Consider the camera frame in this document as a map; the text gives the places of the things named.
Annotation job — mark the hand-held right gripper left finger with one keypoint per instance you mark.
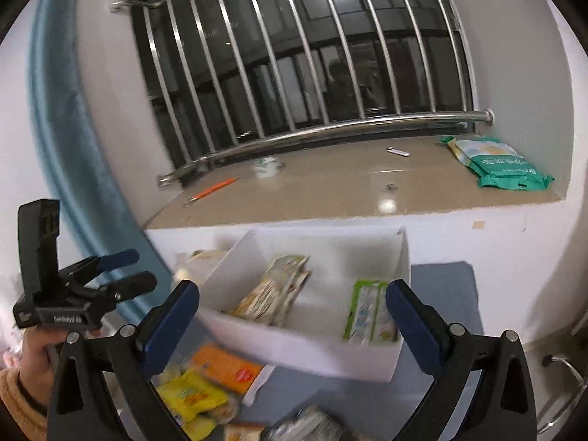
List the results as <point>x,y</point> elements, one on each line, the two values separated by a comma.
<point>169,327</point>

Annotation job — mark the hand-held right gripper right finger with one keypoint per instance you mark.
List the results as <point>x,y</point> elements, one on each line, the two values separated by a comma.
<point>414,327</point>

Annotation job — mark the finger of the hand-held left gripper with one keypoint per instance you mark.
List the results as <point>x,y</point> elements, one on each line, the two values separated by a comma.
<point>117,259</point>
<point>135,282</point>

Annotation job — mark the green snack packet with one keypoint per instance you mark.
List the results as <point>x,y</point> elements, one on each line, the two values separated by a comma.
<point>367,312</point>

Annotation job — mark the orange snack packet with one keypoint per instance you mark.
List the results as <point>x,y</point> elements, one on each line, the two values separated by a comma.
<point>225,367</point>

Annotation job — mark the yellow snack packet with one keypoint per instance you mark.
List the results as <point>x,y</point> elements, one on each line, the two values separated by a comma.
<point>190,397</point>

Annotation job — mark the beige snack packet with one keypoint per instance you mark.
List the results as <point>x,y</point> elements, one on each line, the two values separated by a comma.
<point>271,291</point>

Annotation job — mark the white packet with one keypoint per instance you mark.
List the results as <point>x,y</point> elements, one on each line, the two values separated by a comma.
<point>262,386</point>

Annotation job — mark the white box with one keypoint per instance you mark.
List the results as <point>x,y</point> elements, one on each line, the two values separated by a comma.
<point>298,347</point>

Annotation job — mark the small tan snack packet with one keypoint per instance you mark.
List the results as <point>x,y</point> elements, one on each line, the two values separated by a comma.
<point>243,432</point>

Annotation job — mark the grey snack packet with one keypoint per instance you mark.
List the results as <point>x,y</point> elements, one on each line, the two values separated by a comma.
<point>312,425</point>

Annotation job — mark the person's left forearm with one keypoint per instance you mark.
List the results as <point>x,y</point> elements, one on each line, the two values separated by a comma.
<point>20,409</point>

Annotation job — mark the person's left hand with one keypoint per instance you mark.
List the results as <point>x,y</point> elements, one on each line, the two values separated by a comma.
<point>36,351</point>

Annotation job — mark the yellow tissue paper pack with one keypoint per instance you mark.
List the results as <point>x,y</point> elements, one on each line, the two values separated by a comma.
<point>202,262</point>

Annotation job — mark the blue curtain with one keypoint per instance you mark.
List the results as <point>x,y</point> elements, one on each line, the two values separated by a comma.
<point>59,147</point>

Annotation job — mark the orange pen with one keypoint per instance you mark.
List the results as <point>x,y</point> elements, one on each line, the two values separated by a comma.
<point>213,189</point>

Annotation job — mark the beige tape patch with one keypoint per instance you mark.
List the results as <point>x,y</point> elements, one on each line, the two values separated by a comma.
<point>479,225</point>

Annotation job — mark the metal chair base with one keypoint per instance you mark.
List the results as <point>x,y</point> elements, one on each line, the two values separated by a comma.
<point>567,372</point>

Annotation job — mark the beige stone windowsill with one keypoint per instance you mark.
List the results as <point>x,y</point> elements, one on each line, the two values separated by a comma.
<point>330,183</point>

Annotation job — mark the clear tape roll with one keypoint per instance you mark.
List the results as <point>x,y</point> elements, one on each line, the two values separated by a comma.
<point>268,167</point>

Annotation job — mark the small white stick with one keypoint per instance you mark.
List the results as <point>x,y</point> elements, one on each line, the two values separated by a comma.
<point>398,151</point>

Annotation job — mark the green wet wipes pack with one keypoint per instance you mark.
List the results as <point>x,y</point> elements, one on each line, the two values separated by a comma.
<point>498,163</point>

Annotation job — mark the dark window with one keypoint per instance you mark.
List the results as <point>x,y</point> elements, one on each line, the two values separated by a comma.
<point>294,32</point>

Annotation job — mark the steel window guard rail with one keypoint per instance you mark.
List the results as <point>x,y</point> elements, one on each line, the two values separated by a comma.
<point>321,124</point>

